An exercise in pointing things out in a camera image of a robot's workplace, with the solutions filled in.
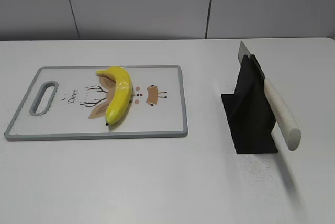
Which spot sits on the black knife stand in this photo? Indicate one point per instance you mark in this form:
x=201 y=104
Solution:
x=248 y=112

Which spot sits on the white-handled cleaver knife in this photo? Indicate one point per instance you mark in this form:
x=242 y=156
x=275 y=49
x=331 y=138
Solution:
x=283 y=115

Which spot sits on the white grey-rimmed cutting board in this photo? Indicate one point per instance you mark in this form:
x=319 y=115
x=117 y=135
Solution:
x=69 y=103

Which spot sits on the yellow plastic banana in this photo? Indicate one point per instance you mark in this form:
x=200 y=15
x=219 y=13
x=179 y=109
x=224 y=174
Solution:
x=122 y=95

